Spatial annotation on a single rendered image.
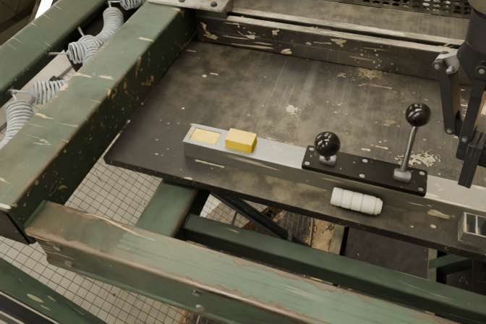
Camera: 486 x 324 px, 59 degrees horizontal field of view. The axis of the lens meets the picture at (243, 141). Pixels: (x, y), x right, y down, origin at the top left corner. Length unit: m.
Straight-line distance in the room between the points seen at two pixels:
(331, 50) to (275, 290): 0.59
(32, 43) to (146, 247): 0.90
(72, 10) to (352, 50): 0.92
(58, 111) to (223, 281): 0.42
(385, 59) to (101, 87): 0.60
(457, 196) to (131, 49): 0.66
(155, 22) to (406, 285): 0.72
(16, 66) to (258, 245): 0.89
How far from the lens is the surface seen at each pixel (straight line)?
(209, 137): 0.78
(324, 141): 0.61
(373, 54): 1.00
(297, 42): 1.01
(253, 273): 0.61
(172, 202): 0.79
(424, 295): 0.75
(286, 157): 0.74
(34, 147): 0.77
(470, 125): 0.54
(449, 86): 0.52
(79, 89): 0.86
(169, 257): 0.63
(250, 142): 0.74
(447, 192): 0.75
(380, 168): 0.74
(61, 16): 1.50
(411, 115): 0.69
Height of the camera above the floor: 1.76
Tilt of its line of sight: 12 degrees down
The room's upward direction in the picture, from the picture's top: 54 degrees counter-clockwise
